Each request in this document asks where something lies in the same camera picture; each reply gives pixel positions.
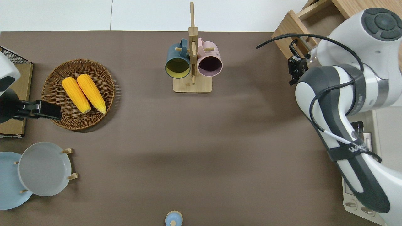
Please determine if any large brown table mat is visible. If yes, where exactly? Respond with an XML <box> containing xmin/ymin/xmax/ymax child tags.
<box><xmin>0</xmin><ymin>30</ymin><xmax>382</xmax><ymax>226</ymax></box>

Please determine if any blue mug yellow inside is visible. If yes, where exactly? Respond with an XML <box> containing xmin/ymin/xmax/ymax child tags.
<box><xmin>165</xmin><ymin>38</ymin><xmax>191</xmax><ymax>79</ymax></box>

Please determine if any light wooden cabinet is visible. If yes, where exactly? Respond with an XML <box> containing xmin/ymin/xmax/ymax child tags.
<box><xmin>331</xmin><ymin>0</ymin><xmax>402</xmax><ymax>22</ymax></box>

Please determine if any wooden mug tree stand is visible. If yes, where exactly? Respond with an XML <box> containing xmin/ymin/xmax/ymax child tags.
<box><xmin>173</xmin><ymin>2</ymin><xmax>213</xmax><ymax>94</ymax></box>

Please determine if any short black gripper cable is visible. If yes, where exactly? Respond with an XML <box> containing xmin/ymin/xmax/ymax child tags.
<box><xmin>289</xmin><ymin>36</ymin><xmax>312</xmax><ymax>59</ymax></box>

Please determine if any yellow corn cob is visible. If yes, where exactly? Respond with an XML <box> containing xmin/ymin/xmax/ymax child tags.
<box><xmin>61</xmin><ymin>77</ymin><xmax>92</xmax><ymax>114</ymax></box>
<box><xmin>77</xmin><ymin>74</ymin><xmax>107</xmax><ymax>114</ymax></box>

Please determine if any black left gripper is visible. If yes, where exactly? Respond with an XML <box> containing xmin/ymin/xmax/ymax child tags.
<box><xmin>13</xmin><ymin>100</ymin><xmax>62</xmax><ymax>121</ymax></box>

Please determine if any thin white cable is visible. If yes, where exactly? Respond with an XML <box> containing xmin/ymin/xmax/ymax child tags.
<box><xmin>323</xmin><ymin>128</ymin><xmax>351</xmax><ymax>145</ymax></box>

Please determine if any long black arm cable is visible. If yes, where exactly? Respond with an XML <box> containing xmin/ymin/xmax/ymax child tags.
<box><xmin>256</xmin><ymin>33</ymin><xmax>383</xmax><ymax>164</ymax></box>

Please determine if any round brown wicker basket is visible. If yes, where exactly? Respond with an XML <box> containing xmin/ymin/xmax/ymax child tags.
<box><xmin>41</xmin><ymin>58</ymin><xmax>116</xmax><ymax>131</ymax></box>

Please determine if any pink mug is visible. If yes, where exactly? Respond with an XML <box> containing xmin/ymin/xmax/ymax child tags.
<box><xmin>197</xmin><ymin>37</ymin><xmax>223</xmax><ymax>78</ymax></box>

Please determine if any grey plate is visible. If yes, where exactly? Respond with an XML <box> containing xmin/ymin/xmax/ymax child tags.
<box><xmin>17</xmin><ymin>142</ymin><xmax>72</xmax><ymax>197</ymax></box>

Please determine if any white grid-patterned shelf box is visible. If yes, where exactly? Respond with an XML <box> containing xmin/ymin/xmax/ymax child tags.
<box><xmin>0</xmin><ymin>46</ymin><xmax>34</xmax><ymax>139</ymax></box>

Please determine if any black wire basket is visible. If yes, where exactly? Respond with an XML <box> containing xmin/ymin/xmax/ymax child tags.
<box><xmin>0</xmin><ymin>46</ymin><xmax>29</xmax><ymax>64</ymax></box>

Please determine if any light wooden drawer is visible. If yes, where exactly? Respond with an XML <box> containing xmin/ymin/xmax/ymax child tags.
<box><xmin>272</xmin><ymin>0</ymin><xmax>346</xmax><ymax>60</ymax></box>

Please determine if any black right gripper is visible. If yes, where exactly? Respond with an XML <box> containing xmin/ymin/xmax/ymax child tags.
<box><xmin>288</xmin><ymin>55</ymin><xmax>310</xmax><ymax>86</ymax></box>

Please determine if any wooden dish rack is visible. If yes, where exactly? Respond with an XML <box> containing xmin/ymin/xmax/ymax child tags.
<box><xmin>13</xmin><ymin>148</ymin><xmax>79</xmax><ymax>194</ymax></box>

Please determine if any light blue plate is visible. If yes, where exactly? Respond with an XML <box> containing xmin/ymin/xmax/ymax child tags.
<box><xmin>0</xmin><ymin>151</ymin><xmax>34</xmax><ymax>210</ymax></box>

